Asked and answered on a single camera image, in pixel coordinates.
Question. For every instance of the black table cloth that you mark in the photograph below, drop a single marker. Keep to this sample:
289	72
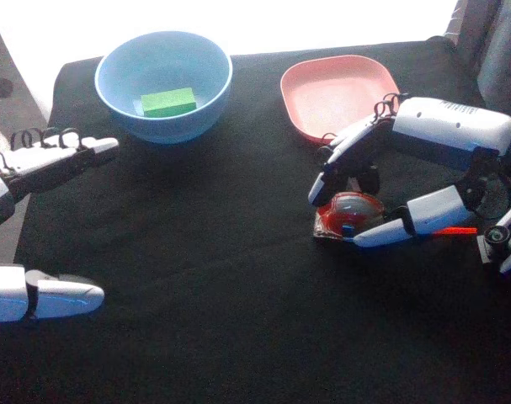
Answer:
221	261

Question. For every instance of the green block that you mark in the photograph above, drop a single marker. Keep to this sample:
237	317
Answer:
168	103

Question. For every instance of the light blue bowl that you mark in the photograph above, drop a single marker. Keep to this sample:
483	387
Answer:
166	63

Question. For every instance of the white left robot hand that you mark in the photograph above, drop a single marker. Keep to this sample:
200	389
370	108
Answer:
49	162

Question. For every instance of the pink square plate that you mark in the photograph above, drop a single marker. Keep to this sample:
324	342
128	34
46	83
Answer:
331	92

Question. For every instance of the orange tape measure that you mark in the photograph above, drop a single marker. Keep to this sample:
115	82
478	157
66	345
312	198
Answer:
347	210

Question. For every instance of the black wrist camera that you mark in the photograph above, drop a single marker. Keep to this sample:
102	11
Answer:
496	237

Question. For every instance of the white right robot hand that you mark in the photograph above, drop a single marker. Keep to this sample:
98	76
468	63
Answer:
448	126

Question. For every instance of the grey curtain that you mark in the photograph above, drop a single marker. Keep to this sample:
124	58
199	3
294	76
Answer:
491	50

